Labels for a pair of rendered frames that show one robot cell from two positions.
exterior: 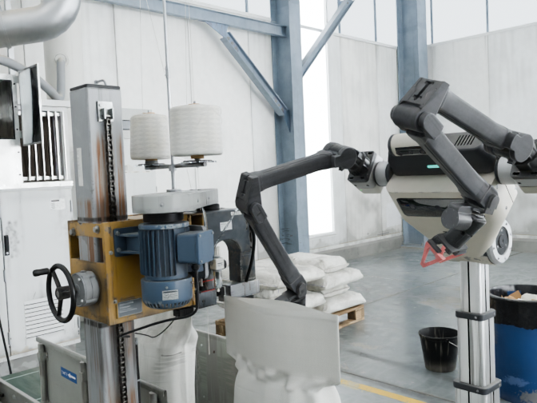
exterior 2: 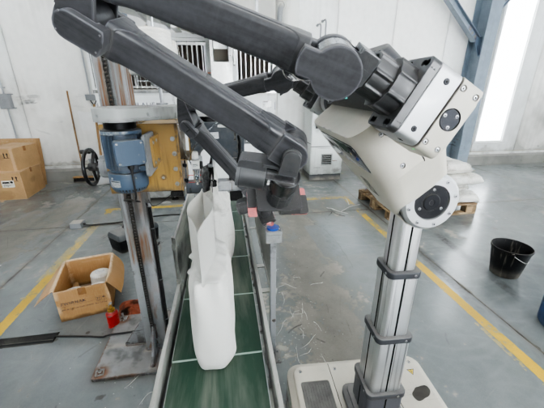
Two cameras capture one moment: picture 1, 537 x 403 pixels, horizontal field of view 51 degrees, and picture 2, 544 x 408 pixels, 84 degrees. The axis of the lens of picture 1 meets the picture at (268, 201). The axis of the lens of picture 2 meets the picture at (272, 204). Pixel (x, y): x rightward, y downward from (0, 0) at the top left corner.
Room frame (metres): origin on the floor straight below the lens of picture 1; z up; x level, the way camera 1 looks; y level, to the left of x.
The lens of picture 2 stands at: (1.06, -0.88, 1.48)
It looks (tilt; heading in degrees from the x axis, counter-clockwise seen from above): 21 degrees down; 36
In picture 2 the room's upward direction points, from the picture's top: straight up
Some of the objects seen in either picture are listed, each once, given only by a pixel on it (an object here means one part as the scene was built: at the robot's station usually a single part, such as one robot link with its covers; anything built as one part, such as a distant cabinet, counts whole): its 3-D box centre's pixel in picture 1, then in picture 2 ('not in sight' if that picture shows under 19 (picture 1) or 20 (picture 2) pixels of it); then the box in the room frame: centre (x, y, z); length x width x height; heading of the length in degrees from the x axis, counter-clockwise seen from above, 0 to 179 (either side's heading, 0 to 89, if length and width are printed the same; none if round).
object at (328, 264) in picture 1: (311, 262); (441, 163); (5.52, -0.39, 0.56); 0.67 x 0.43 x 0.15; 45
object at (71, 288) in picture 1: (59, 293); (91, 167); (1.68, 0.64, 1.13); 0.18 x 0.11 x 0.18; 45
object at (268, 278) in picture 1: (286, 275); not in sight; (4.91, -0.13, 0.56); 0.66 x 0.42 x 0.15; 135
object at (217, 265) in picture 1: (217, 269); (197, 167); (1.94, 0.19, 1.14); 0.05 x 0.04 x 0.16; 135
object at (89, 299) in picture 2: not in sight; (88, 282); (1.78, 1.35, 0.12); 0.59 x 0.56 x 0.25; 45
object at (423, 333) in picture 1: (439, 349); (507, 259); (4.03, -1.19, 0.13); 0.30 x 0.30 x 0.26
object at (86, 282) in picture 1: (83, 288); (107, 166); (1.73, 0.58, 1.14); 0.11 x 0.06 x 0.11; 45
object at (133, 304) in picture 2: not in sight; (130, 307); (1.88, 0.97, 0.02); 0.22 x 0.18 x 0.04; 45
